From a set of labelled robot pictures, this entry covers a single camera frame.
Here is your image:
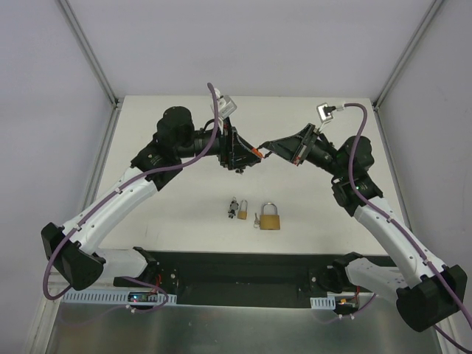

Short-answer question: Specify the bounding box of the large brass padlock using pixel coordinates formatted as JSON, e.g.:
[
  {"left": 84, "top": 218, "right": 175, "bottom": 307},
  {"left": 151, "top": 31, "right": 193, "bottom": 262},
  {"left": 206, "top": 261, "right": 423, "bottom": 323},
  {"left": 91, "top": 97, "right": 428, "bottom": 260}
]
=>
[{"left": 260, "top": 202, "right": 281, "bottom": 231}]

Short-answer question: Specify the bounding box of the orange padlock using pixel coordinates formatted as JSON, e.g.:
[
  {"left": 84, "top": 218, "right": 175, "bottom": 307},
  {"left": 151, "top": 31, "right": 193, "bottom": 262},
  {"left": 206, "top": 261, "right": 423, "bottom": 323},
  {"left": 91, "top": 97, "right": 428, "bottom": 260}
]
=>
[{"left": 251, "top": 147, "right": 273, "bottom": 160}]

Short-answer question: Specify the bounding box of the small brass padlock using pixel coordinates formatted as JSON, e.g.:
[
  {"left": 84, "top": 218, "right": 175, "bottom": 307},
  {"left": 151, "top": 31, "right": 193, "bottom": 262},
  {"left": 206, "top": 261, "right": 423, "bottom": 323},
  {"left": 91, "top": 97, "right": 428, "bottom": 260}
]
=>
[{"left": 237, "top": 199, "right": 249, "bottom": 220}]

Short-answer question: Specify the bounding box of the key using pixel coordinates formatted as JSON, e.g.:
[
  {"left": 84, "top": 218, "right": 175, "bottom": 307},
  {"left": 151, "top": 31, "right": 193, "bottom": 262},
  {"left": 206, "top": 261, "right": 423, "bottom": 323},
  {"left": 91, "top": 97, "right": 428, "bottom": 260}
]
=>
[{"left": 254, "top": 213, "right": 260, "bottom": 229}]

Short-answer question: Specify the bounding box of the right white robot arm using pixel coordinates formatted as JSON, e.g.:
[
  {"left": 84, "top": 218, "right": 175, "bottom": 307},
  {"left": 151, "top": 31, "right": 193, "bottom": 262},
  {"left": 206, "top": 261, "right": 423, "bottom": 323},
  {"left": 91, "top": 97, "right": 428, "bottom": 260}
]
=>
[{"left": 261, "top": 124, "right": 471, "bottom": 332}]

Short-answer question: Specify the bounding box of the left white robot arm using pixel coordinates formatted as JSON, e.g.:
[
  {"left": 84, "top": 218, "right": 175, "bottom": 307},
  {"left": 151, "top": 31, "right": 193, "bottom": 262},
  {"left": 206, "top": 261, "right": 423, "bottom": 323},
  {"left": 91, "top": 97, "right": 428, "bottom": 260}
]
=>
[{"left": 41, "top": 106, "right": 263, "bottom": 291}]

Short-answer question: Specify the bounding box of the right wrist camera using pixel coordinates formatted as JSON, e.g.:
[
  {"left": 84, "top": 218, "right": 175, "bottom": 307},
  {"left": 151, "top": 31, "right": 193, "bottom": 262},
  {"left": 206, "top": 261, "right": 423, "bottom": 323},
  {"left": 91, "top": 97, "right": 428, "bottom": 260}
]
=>
[{"left": 316, "top": 103, "right": 345, "bottom": 132}]

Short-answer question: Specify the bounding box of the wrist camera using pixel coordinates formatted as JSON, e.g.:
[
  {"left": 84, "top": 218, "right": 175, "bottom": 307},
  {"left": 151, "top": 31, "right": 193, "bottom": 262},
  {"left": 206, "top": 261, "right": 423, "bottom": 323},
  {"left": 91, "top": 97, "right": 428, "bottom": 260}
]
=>
[
  {"left": 316, "top": 103, "right": 345, "bottom": 132},
  {"left": 214, "top": 88, "right": 237, "bottom": 131}
]

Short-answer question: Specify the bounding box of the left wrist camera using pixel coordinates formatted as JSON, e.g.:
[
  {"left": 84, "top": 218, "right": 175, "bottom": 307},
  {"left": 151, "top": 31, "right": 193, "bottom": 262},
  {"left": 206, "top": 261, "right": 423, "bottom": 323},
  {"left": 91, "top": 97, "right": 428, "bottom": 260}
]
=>
[{"left": 214, "top": 88, "right": 237, "bottom": 131}]

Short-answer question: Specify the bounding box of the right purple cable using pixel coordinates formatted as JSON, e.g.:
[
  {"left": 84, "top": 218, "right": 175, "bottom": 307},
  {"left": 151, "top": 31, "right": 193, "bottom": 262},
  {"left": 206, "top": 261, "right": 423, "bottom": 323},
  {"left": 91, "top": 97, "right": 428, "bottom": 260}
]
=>
[{"left": 313, "top": 103, "right": 472, "bottom": 353}]

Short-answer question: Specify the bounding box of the purple cable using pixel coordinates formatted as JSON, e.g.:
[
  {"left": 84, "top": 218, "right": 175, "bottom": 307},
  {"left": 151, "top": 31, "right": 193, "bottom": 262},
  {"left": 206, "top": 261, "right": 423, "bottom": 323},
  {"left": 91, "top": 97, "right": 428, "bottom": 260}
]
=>
[
  {"left": 43, "top": 82, "right": 222, "bottom": 326},
  {"left": 313, "top": 103, "right": 472, "bottom": 353}
]

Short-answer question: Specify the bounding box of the left aluminium frame post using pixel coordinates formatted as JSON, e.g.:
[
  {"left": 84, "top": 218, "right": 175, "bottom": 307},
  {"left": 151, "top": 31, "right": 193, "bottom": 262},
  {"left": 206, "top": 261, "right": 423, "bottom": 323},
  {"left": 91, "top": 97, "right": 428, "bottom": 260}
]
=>
[{"left": 55, "top": 0, "right": 120, "bottom": 108}]

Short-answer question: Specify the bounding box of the aluminium frame post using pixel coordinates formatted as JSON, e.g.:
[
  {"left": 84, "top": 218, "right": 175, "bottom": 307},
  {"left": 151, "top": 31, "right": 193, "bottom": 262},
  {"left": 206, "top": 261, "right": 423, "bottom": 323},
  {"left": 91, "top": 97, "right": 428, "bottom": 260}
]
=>
[
  {"left": 372, "top": 0, "right": 447, "bottom": 112},
  {"left": 55, "top": 0, "right": 120, "bottom": 108}
]

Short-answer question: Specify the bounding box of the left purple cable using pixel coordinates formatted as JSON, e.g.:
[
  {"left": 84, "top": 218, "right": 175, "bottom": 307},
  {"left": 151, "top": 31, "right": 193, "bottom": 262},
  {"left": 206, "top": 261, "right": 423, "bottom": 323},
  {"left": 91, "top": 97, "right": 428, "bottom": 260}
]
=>
[{"left": 43, "top": 82, "right": 222, "bottom": 326}]

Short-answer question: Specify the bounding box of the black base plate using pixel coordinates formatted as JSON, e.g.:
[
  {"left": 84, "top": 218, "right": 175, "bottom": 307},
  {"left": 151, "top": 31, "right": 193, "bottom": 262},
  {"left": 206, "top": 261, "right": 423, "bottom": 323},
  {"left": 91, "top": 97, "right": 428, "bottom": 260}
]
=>
[{"left": 141, "top": 251, "right": 339, "bottom": 308}]

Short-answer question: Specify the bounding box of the right white cable duct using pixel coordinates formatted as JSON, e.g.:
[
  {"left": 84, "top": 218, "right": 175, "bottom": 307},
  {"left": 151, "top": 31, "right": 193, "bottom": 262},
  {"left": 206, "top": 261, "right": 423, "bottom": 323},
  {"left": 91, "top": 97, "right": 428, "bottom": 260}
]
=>
[{"left": 310, "top": 296, "right": 336, "bottom": 310}]

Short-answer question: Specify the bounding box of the white cable duct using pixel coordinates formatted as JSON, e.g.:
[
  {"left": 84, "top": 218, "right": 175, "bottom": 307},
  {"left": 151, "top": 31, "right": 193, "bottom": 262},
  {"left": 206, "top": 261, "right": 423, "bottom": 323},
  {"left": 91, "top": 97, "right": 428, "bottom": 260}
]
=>
[
  {"left": 62, "top": 290, "right": 177, "bottom": 306},
  {"left": 310, "top": 296, "right": 336, "bottom": 310}
]

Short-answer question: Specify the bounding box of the right aluminium frame post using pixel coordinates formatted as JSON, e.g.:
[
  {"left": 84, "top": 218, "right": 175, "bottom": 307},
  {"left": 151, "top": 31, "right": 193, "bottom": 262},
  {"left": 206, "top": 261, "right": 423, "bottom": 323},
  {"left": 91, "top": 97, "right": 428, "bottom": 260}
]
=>
[{"left": 372, "top": 0, "right": 447, "bottom": 112}]

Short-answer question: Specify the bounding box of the left white cable duct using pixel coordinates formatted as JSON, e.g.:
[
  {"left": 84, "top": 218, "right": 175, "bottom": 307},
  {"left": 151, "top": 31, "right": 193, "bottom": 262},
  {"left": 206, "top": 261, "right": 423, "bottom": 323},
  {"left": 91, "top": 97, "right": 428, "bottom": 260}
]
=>
[{"left": 62, "top": 290, "right": 177, "bottom": 306}]

